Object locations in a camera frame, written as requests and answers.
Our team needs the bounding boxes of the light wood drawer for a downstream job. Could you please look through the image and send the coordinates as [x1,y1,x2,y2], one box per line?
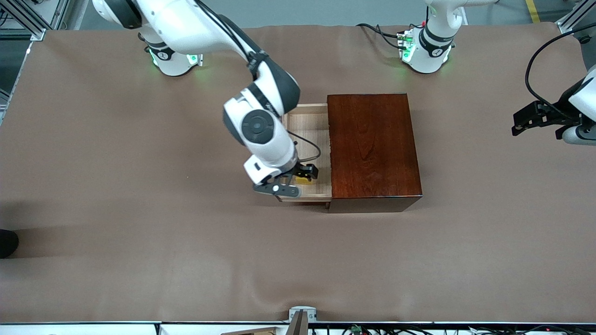
[278,103,332,204]

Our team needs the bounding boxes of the dark red wooden cabinet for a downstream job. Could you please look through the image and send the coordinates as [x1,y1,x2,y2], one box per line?
[326,93,424,214]

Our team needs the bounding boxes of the brown table cloth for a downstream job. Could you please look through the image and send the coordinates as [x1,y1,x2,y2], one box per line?
[0,22,596,324]

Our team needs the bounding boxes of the aluminium frame profile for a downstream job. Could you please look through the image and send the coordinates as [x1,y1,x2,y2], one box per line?
[556,0,596,36]
[0,0,70,41]

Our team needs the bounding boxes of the grey camera mount clamp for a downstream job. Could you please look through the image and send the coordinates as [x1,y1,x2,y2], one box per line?
[288,306,318,323]

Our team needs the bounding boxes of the black arm base cables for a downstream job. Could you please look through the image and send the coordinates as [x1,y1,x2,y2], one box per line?
[356,22,406,50]

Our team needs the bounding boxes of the tangled cables under table edge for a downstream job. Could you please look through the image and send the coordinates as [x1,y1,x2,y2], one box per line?
[311,324,596,335]

